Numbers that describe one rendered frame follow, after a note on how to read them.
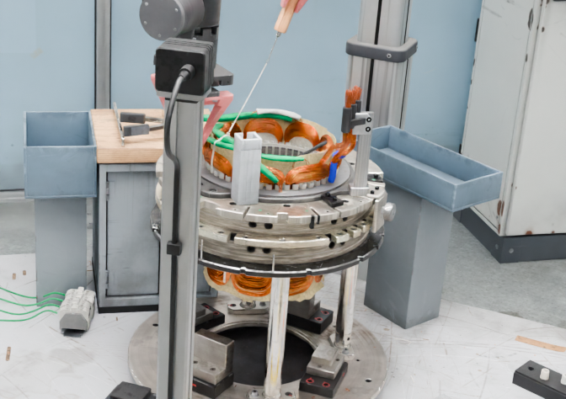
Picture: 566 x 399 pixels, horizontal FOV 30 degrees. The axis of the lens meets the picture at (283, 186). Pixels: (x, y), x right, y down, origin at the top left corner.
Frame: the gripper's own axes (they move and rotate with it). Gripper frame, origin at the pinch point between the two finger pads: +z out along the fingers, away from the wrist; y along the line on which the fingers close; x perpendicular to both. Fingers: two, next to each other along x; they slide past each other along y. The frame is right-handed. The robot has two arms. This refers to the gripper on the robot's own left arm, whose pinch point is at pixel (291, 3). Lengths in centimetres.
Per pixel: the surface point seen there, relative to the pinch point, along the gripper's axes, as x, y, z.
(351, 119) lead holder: -8.9, 11.1, 10.3
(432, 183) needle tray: 8.5, 32.9, 16.6
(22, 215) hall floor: 245, -4, 115
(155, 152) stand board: 20.2, -5.7, 29.2
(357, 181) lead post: -6.6, 16.1, 17.9
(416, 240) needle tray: 13.0, 36.5, 26.4
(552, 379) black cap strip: -5, 58, 36
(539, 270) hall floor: 190, 167, 56
